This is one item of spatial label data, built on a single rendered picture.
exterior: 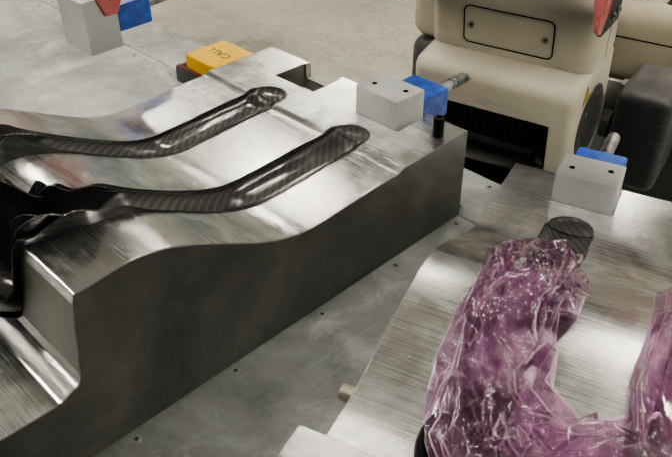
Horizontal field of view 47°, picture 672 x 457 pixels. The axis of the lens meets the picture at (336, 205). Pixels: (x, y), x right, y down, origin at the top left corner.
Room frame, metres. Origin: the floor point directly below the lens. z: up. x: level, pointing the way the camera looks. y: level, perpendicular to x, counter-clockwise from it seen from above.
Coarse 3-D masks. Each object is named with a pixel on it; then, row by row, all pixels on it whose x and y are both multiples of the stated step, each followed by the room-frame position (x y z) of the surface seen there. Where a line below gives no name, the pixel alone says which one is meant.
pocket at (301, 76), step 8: (304, 64) 0.73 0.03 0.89; (288, 72) 0.72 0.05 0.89; (296, 72) 0.73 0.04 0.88; (304, 72) 0.73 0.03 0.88; (288, 80) 0.72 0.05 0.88; (296, 80) 0.73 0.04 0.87; (304, 80) 0.73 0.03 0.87; (312, 80) 0.73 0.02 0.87; (320, 80) 0.73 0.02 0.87; (304, 88) 0.73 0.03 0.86; (312, 88) 0.73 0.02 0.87; (320, 88) 0.72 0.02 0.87
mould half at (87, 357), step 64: (256, 64) 0.73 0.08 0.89; (64, 128) 0.57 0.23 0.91; (128, 128) 0.61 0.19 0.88; (256, 128) 0.61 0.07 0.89; (320, 128) 0.60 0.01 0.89; (384, 128) 0.60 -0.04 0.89; (448, 128) 0.60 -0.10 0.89; (320, 192) 0.51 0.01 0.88; (384, 192) 0.52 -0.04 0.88; (448, 192) 0.58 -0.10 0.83; (64, 256) 0.37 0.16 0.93; (128, 256) 0.36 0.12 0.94; (192, 256) 0.39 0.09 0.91; (256, 256) 0.42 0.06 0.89; (320, 256) 0.47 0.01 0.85; (384, 256) 0.52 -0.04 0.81; (0, 320) 0.38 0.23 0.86; (64, 320) 0.34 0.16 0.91; (128, 320) 0.35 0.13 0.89; (192, 320) 0.38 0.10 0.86; (256, 320) 0.42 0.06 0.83; (0, 384) 0.33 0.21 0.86; (64, 384) 0.33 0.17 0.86; (128, 384) 0.35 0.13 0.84; (192, 384) 0.38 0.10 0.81; (0, 448) 0.29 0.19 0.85; (64, 448) 0.31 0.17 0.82
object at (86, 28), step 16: (64, 0) 0.74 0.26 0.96; (80, 0) 0.72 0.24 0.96; (128, 0) 0.75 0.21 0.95; (144, 0) 0.76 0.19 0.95; (160, 0) 0.79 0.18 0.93; (64, 16) 0.74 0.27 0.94; (80, 16) 0.72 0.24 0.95; (96, 16) 0.72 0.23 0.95; (112, 16) 0.73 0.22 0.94; (128, 16) 0.75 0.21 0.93; (144, 16) 0.76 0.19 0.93; (80, 32) 0.72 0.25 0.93; (96, 32) 0.72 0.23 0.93; (112, 32) 0.73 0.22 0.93; (80, 48) 0.73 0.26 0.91; (96, 48) 0.72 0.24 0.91; (112, 48) 0.73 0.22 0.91
